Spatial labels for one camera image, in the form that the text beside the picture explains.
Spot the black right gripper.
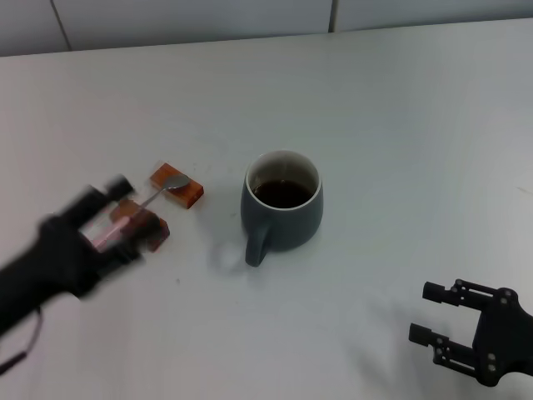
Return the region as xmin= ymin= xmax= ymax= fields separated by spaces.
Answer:
xmin=408 ymin=277 xmax=533 ymax=388

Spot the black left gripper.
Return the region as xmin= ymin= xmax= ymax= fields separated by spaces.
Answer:
xmin=0 ymin=173 xmax=162 ymax=335

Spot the pink handled metal spoon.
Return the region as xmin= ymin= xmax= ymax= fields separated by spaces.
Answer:
xmin=93 ymin=173 xmax=192 ymax=253

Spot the grey ceramic mug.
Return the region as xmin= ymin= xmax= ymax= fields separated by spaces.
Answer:
xmin=240 ymin=148 xmax=325 ymax=268

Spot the notched wooden block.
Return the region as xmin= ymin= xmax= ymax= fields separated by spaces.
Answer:
xmin=108 ymin=197 xmax=171 ymax=252

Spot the flat wooden block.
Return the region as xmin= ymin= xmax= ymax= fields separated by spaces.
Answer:
xmin=148 ymin=161 xmax=206 ymax=211

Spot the dark coffee liquid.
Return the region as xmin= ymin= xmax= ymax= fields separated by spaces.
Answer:
xmin=253 ymin=177 xmax=313 ymax=209

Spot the left wrist cable with connector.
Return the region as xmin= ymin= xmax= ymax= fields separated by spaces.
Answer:
xmin=0 ymin=307 xmax=43 ymax=374

